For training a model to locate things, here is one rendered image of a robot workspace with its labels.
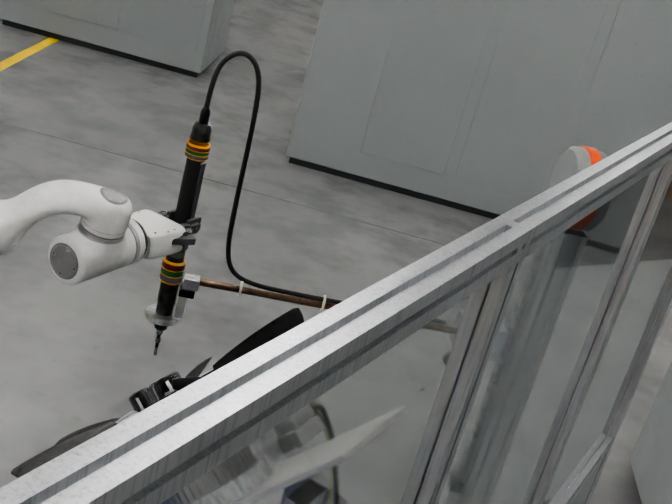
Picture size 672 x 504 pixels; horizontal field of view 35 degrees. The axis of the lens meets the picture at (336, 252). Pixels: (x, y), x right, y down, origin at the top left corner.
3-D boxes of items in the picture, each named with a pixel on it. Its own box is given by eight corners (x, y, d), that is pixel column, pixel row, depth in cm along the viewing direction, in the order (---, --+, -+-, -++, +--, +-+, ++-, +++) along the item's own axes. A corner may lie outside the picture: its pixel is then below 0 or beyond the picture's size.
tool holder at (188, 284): (191, 314, 210) (201, 270, 206) (189, 331, 203) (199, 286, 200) (146, 305, 208) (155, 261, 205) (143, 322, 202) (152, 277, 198)
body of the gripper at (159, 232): (100, 248, 187) (141, 235, 197) (144, 271, 183) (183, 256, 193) (107, 210, 184) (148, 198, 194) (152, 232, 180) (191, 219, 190)
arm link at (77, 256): (108, 206, 181) (93, 250, 185) (53, 221, 170) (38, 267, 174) (144, 232, 178) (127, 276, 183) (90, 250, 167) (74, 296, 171)
